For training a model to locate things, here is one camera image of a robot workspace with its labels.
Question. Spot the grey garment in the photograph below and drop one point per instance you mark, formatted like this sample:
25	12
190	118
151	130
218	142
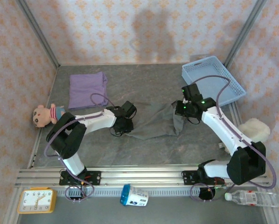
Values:
153	123

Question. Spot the light blue plastic basket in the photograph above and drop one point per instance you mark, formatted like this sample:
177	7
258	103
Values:
211	70

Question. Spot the purple t-shirt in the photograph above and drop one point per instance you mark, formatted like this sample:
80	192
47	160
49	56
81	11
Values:
85	91

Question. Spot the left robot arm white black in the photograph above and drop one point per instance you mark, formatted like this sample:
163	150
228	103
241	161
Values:
67	140

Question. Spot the white fluffy plush toy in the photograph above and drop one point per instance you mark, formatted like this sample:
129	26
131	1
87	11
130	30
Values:
256	130

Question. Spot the plush doll with striped shirt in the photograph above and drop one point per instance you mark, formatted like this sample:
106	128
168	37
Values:
40	116

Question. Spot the white cup with blue lid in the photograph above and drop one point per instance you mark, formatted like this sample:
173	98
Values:
134	196

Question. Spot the thin aluminium table edge strip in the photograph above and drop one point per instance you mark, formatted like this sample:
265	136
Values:
34	149

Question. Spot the clear plastic water bottle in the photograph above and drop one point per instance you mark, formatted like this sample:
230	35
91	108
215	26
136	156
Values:
251	198

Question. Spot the yellow alarm clock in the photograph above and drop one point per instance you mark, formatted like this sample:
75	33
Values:
35	200

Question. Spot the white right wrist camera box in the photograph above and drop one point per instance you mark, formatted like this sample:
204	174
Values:
185	101

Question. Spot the wide aluminium mounting rail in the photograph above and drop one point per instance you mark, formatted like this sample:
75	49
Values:
141	175

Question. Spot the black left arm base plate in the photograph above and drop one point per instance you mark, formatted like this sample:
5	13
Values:
96	177

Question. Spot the aluminium frame post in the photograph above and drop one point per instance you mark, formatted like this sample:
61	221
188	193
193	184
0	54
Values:
39	32
243	32

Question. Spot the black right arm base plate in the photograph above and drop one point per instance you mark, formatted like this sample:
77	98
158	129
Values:
186	177

